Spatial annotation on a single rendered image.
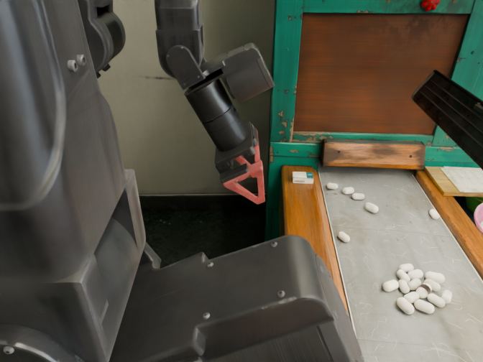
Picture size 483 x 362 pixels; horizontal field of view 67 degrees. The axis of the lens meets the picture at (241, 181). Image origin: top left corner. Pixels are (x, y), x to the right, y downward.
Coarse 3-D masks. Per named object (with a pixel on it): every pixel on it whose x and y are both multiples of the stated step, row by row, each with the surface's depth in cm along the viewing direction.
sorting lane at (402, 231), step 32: (384, 192) 107; (416, 192) 107; (352, 224) 95; (384, 224) 95; (416, 224) 95; (352, 256) 84; (384, 256) 84; (416, 256) 84; (448, 256) 84; (352, 288) 76; (448, 288) 76; (480, 288) 76; (352, 320) 69; (384, 320) 69; (416, 320) 69; (448, 320) 69; (480, 320) 69; (384, 352) 64; (416, 352) 64; (448, 352) 64; (480, 352) 64
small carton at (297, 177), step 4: (296, 172) 108; (300, 172) 108; (304, 172) 108; (308, 172) 108; (312, 172) 108; (292, 176) 110; (296, 176) 107; (300, 176) 107; (304, 176) 107; (308, 176) 107; (312, 176) 107; (296, 180) 107; (300, 180) 107; (304, 180) 106; (308, 180) 106; (312, 180) 106
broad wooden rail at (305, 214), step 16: (288, 176) 111; (288, 192) 103; (304, 192) 103; (320, 192) 106; (288, 208) 96; (304, 208) 96; (320, 208) 97; (288, 224) 91; (304, 224) 91; (320, 224) 91; (320, 240) 86; (320, 256) 81; (336, 272) 79
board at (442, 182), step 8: (424, 168) 114; (432, 168) 112; (440, 168) 112; (432, 176) 108; (440, 176) 108; (440, 184) 104; (448, 184) 104; (448, 192) 101; (456, 192) 101; (464, 192) 101; (472, 192) 101; (480, 192) 101
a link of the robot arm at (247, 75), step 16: (176, 48) 48; (240, 48) 52; (256, 48) 50; (176, 64) 49; (192, 64) 49; (208, 64) 53; (224, 64) 50; (240, 64) 51; (256, 64) 50; (192, 80) 50; (240, 80) 51; (256, 80) 51; (272, 80) 55; (240, 96) 53
